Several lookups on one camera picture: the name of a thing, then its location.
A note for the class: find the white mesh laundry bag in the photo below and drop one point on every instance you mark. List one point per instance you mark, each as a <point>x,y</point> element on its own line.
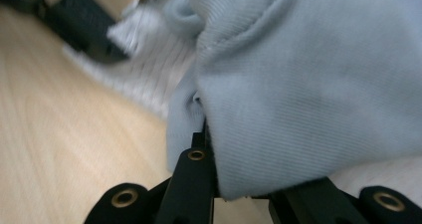
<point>149,68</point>

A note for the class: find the light blue garment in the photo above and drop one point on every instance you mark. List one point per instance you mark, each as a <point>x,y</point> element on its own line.
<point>298,101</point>

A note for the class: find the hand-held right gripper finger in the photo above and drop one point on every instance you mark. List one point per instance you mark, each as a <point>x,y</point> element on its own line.
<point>198,141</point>

